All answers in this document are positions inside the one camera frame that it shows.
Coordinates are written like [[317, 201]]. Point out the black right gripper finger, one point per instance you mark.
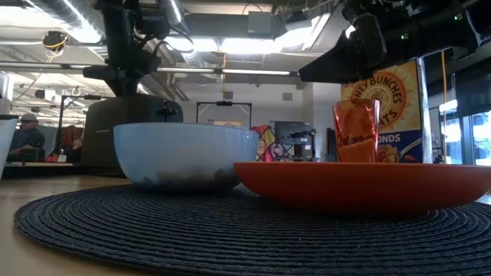
[[337, 67]]

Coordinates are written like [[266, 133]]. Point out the blue yellow cereal box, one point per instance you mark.
[[403, 115]]

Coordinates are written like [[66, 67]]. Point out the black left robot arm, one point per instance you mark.
[[115, 4]]

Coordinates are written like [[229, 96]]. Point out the black toaster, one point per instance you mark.
[[103, 130]]

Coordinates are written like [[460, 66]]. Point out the orange translucent plastic tumbler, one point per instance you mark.
[[356, 130]]

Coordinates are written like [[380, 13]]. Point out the black background machine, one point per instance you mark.
[[293, 140]]

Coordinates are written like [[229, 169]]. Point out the light blue bowl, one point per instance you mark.
[[184, 157]]

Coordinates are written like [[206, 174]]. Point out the long ceiling tube light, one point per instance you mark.
[[226, 71]]

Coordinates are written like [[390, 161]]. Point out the colourful patterned quilt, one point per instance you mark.
[[266, 143]]

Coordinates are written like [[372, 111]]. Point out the person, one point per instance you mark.
[[27, 138]]

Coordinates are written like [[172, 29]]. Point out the orange plate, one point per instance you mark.
[[364, 184]]

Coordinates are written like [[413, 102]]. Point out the dark round woven placemat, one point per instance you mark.
[[230, 237]]

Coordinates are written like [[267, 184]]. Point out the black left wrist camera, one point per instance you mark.
[[153, 23]]

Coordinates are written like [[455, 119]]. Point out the silver ventilation duct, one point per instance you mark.
[[57, 11]]

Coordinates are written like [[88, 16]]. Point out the black rectangular frame rig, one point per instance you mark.
[[224, 103]]

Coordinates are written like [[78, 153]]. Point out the black aluminium table frame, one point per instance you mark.
[[46, 170]]

